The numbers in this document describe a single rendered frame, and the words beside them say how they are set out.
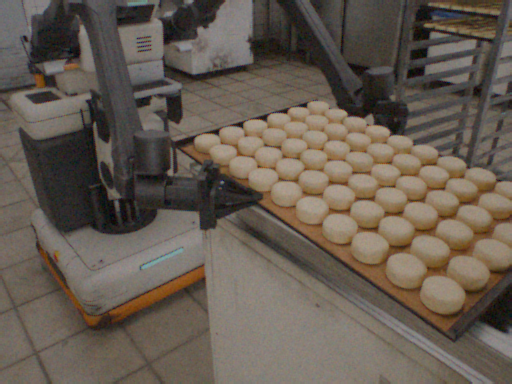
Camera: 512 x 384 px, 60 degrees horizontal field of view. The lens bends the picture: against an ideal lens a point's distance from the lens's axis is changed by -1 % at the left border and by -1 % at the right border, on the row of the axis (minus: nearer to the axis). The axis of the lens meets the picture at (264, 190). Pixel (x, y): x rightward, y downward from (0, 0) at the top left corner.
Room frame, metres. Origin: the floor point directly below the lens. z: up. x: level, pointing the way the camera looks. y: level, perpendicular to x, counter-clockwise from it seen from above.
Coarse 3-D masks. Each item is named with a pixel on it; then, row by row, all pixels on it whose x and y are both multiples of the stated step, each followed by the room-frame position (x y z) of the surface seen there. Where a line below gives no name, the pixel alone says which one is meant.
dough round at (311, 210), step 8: (304, 200) 0.60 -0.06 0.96; (312, 200) 0.60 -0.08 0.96; (320, 200) 0.60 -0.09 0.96; (296, 208) 0.58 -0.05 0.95; (304, 208) 0.58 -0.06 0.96; (312, 208) 0.58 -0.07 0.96; (320, 208) 0.58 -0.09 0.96; (328, 208) 0.58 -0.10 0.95; (296, 216) 0.58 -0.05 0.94; (304, 216) 0.57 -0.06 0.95; (312, 216) 0.56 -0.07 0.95; (320, 216) 0.57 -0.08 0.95; (312, 224) 0.57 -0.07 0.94
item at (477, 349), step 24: (192, 168) 0.83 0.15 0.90; (240, 216) 0.72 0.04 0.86; (264, 216) 0.67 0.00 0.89; (288, 240) 0.62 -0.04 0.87; (312, 264) 0.58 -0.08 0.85; (336, 264) 0.54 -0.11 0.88; (360, 288) 0.51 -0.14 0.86; (384, 312) 0.47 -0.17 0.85; (408, 312) 0.45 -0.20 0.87; (432, 336) 0.42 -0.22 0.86; (480, 336) 0.38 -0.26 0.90; (504, 336) 0.38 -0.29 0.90; (456, 360) 0.39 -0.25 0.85; (480, 360) 0.37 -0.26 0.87; (504, 360) 0.35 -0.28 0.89
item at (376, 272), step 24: (264, 144) 0.83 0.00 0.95; (264, 192) 0.65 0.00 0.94; (480, 192) 0.68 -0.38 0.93; (288, 216) 0.59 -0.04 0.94; (384, 216) 0.59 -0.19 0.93; (456, 216) 0.60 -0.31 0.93; (360, 264) 0.48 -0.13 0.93; (384, 264) 0.48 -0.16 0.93; (384, 288) 0.44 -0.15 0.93; (408, 288) 0.44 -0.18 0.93; (432, 312) 0.40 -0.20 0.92
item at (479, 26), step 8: (424, 24) 2.19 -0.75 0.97; (432, 24) 2.18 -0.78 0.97; (440, 24) 2.20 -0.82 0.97; (448, 24) 2.17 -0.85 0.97; (456, 24) 2.19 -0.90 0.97; (464, 24) 2.21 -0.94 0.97; (472, 24) 2.19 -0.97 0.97; (480, 24) 2.19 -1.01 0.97; (488, 24) 2.22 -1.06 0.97; (496, 24) 2.22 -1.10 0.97; (456, 32) 2.07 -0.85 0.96; (464, 32) 2.01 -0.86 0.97; (472, 32) 1.98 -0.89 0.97; (480, 32) 1.98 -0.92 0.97; (488, 32) 1.99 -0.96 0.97
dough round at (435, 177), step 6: (426, 168) 0.72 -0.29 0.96; (432, 168) 0.72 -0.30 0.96; (438, 168) 0.72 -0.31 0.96; (420, 174) 0.71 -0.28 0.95; (426, 174) 0.70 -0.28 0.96; (432, 174) 0.70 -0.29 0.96; (438, 174) 0.70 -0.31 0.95; (444, 174) 0.70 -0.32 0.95; (426, 180) 0.69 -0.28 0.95; (432, 180) 0.68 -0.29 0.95; (438, 180) 0.68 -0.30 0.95; (444, 180) 0.68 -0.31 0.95; (432, 186) 0.68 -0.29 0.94; (438, 186) 0.68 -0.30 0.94; (444, 186) 0.69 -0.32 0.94
